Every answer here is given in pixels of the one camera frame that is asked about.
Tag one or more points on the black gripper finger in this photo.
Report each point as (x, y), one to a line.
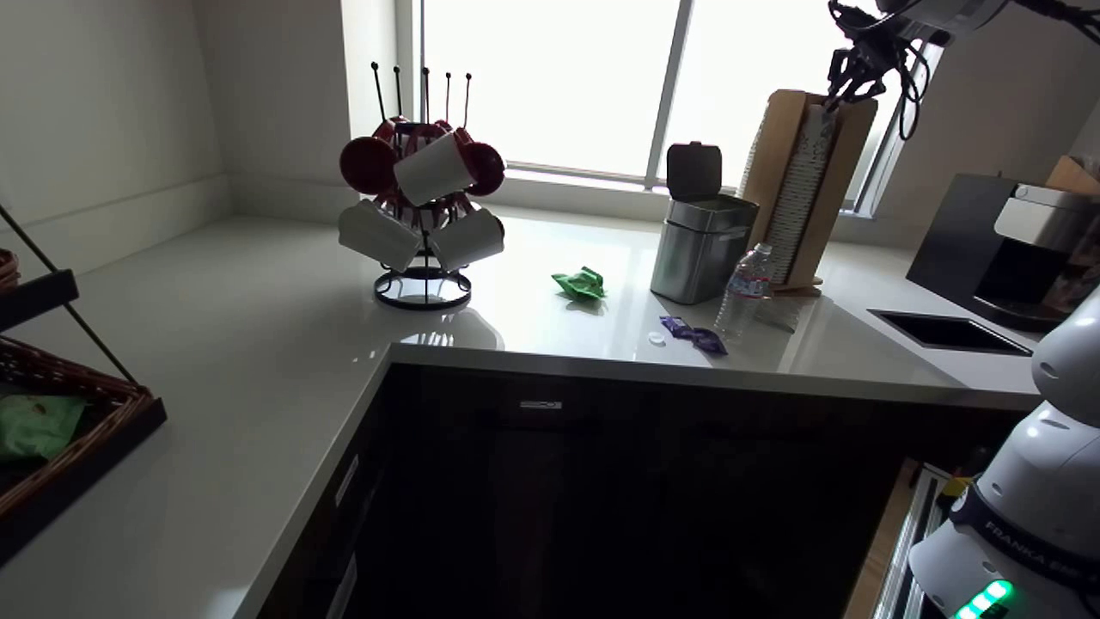
(866, 84)
(838, 79)

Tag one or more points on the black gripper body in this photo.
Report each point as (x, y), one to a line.
(881, 40)

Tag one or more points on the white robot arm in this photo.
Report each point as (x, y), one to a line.
(1053, 482)

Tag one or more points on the wooden cup holder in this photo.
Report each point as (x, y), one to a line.
(768, 161)

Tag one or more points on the stacked white paper cups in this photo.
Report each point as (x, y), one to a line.
(810, 226)

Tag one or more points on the black rectangular appliance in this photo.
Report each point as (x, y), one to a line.
(951, 235)

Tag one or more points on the clear plastic water bottle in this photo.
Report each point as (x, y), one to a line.
(750, 281)

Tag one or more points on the steel trash bin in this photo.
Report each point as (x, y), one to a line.
(699, 254)

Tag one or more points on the brown cardboard box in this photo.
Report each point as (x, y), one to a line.
(1077, 176)

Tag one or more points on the black coffee machine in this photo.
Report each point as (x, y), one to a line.
(1031, 264)

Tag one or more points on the dark countertop sink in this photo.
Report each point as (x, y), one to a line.
(945, 333)

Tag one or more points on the white framed window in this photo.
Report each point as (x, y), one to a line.
(550, 79)

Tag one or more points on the purple crumpled wrapper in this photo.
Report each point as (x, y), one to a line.
(692, 334)

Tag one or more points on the small white cap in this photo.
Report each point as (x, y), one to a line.
(657, 337)

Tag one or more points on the white mug red inside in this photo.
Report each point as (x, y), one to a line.
(415, 128)
(364, 165)
(433, 171)
(485, 171)
(375, 235)
(469, 238)

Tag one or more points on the dark wooden cabinet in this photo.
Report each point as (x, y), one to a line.
(630, 493)

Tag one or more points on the wooden platform board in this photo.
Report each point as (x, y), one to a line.
(877, 563)

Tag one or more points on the black metal mug tree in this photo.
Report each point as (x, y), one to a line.
(390, 296)

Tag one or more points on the brown wicker basket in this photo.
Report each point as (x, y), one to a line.
(3, 270)
(103, 431)

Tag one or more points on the green snack packet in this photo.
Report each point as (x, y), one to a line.
(36, 428)

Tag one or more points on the aluminium frame rails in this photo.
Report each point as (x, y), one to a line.
(921, 538)

